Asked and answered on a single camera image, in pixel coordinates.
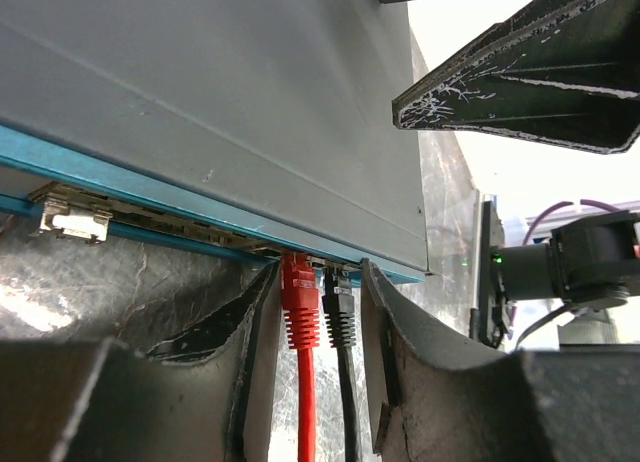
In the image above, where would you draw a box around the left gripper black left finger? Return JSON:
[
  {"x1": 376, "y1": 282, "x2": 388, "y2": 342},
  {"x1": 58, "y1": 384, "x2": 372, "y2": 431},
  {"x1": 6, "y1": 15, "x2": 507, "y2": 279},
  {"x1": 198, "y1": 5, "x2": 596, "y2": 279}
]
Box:
[{"x1": 1, "y1": 265, "x2": 280, "y2": 461}]

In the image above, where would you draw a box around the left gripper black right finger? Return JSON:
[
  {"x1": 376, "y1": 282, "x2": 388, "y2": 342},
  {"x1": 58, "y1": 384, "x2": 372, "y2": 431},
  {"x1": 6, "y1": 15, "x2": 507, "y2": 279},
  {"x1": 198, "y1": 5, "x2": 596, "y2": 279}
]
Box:
[{"x1": 361, "y1": 261, "x2": 639, "y2": 461}]

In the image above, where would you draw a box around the black network cable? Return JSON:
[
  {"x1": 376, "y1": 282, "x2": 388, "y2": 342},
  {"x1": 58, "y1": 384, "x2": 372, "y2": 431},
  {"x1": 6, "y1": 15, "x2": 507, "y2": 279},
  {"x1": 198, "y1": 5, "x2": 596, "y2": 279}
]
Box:
[{"x1": 322, "y1": 266, "x2": 364, "y2": 462}]

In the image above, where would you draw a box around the red network cable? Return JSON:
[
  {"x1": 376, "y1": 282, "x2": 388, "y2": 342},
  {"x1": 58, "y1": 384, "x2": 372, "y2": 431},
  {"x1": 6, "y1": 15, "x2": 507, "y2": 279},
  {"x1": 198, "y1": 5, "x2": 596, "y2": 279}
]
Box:
[{"x1": 279, "y1": 251, "x2": 322, "y2": 462}]

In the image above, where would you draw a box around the dark grey network switch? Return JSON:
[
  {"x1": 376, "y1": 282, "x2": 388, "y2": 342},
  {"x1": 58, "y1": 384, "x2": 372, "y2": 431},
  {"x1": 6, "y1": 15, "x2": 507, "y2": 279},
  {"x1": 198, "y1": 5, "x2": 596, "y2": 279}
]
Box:
[{"x1": 1, "y1": 0, "x2": 428, "y2": 282}]

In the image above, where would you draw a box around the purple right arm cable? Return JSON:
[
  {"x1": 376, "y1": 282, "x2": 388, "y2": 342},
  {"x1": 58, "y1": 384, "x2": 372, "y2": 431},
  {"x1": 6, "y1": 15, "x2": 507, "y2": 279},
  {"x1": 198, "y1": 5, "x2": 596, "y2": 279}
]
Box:
[{"x1": 522, "y1": 199, "x2": 626, "y2": 246}]

